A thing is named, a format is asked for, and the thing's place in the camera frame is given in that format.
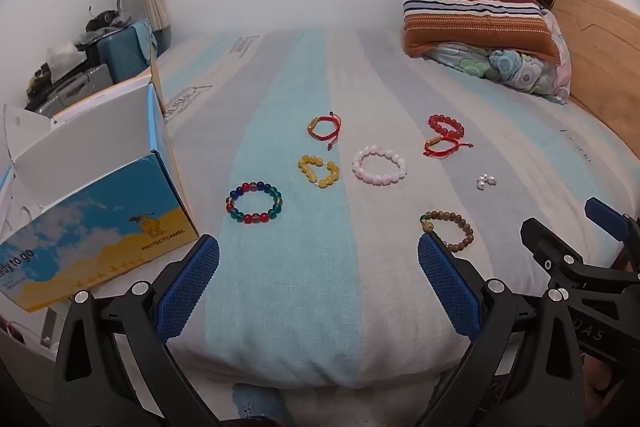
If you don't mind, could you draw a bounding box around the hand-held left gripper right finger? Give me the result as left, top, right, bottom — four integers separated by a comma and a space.
417, 233, 588, 427

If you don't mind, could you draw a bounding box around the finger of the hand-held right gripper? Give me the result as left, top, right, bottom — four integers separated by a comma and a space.
584, 197, 640, 258
520, 217, 640, 292

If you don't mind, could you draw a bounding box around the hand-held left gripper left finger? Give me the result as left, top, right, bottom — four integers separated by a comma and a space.
52, 234, 236, 427

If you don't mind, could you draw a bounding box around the brown wooden bead bracelet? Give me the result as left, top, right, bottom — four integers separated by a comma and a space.
419, 209, 475, 258

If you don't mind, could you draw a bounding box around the multicolour glass bead bracelet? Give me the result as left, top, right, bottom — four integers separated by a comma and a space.
225, 181, 283, 225

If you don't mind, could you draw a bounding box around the blue and yellow cardboard box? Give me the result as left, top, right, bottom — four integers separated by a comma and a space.
0, 47, 201, 313

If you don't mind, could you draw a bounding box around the red cord bracelet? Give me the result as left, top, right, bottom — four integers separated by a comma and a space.
423, 134, 474, 159
306, 112, 343, 151

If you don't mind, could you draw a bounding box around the pink bead bracelet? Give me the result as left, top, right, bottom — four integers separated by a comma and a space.
351, 145, 408, 186

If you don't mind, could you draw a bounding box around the red bead bracelet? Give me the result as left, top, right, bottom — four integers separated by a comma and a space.
427, 113, 466, 142

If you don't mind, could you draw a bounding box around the yellow bead bracelet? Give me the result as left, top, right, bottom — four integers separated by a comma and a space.
297, 155, 341, 189

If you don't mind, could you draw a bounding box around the person's right hand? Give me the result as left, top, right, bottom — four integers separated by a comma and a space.
582, 353, 623, 413

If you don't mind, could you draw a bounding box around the striped bed sheet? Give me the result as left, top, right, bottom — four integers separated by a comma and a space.
90, 27, 640, 390

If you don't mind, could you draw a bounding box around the person's leg in jeans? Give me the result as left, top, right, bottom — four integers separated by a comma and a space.
232, 382, 296, 427

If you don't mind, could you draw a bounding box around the wooden headboard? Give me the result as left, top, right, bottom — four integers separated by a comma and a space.
550, 0, 640, 142

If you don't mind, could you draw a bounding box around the floral pillow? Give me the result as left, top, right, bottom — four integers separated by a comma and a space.
422, 9, 573, 105

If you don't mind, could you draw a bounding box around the grey suitcase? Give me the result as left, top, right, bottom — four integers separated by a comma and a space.
25, 64, 113, 118

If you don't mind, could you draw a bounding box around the striped orange pillow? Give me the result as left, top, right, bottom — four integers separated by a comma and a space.
400, 0, 561, 60

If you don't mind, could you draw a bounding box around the blue suitcase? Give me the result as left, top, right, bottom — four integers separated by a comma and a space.
97, 19, 166, 85

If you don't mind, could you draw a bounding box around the white plastic bag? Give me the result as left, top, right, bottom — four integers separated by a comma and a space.
45, 42, 81, 70

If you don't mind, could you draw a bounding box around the black bag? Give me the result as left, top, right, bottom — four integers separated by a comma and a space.
75, 9, 131, 48

